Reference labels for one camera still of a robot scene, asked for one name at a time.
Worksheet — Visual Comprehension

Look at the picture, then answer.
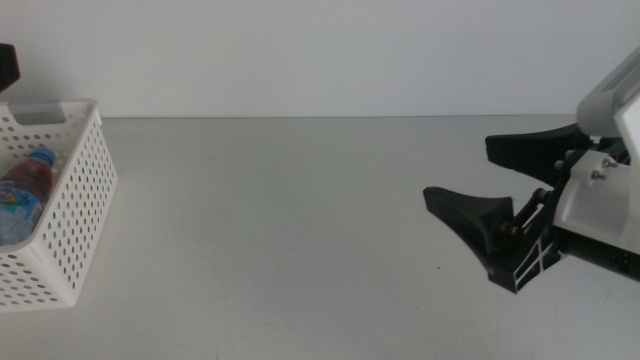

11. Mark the clear water bottle blue cap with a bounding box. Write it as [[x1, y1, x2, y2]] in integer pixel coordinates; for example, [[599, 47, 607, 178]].
[[0, 147, 57, 247]]

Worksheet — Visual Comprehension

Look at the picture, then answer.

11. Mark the white perforated plastic basket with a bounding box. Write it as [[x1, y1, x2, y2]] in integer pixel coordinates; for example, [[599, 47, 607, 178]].
[[0, 98, 119, 315]]

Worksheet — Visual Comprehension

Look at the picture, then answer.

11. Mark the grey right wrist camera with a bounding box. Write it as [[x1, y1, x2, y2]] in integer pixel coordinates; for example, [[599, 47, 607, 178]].
[[575, 47, 640, 139]]

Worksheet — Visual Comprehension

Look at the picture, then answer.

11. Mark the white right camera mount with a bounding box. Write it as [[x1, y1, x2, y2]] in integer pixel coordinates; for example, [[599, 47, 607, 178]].
[[552, 92, 640, 246]]

